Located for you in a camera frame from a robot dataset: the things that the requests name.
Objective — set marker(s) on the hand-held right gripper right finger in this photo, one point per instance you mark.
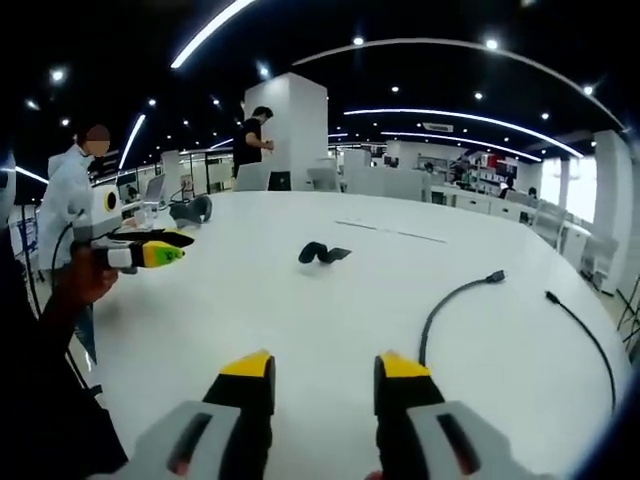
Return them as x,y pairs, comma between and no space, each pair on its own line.
415,430

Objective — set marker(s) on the white pillar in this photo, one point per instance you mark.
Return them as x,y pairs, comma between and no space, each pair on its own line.
300,130

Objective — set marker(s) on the white desk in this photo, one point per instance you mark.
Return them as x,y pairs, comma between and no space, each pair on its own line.
310,310

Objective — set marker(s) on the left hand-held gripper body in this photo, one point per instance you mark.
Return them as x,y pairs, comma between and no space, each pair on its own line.
102,215

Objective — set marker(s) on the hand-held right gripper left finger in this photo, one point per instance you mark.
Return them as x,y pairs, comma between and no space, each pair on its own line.
235,430

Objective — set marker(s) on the grey device on desk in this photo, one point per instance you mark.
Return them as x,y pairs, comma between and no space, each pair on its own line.
192,212

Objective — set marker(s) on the black chair back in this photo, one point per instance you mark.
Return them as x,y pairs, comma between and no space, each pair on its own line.
280,181

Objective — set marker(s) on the person's left hand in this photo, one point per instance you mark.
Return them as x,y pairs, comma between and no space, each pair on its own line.
85,275

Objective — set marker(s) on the grey office chair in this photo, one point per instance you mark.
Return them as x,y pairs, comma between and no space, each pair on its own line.
252,177

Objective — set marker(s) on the white mesh chair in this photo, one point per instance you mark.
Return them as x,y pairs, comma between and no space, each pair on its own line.
550,222
600,262

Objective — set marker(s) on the long ceiling light strip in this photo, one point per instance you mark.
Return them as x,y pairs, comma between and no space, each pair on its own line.
210,35

